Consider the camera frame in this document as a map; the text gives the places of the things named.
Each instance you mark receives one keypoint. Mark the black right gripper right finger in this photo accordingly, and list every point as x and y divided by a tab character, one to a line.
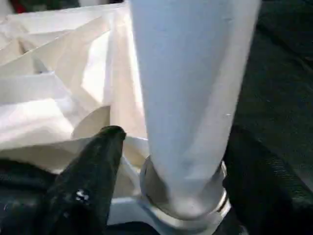
264	196

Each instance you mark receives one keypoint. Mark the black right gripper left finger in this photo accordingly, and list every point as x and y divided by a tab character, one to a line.
83	196

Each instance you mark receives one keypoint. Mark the white plastic table top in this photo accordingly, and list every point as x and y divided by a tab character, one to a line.
63	73

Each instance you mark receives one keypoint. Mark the white plastic table leg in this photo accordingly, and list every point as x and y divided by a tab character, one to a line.
190	88

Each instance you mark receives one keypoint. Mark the black work mat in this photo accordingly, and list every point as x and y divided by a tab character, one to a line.
279	88

